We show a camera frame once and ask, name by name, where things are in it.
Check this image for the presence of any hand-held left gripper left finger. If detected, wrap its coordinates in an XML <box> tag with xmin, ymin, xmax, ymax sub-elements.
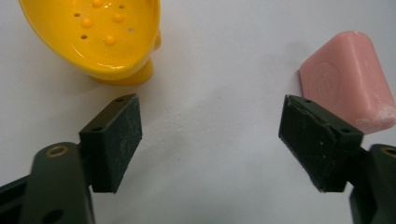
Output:
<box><xmin>18</xmin><ymin>93</ymin><xmax>144</xmax><ymax>224</ymax></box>

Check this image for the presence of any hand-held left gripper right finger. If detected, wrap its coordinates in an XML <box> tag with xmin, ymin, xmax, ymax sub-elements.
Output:
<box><xmin>278</xmin><ymin>94</ymin><xmax>396</xmax><ymax>224</ymax></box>

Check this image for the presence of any pink soap bar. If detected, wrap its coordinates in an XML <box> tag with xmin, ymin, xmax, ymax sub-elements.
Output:
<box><xmin>298</xmin><ymin>30</ymin><xmax>396</xmax><ymax>135</ymax></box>

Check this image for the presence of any yellow soap dish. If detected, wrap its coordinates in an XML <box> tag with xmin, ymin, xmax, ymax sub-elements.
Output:
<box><xmin>18</xmin><ymin>0</ymin><xmax>163</xmax><ymax>87</ymax></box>

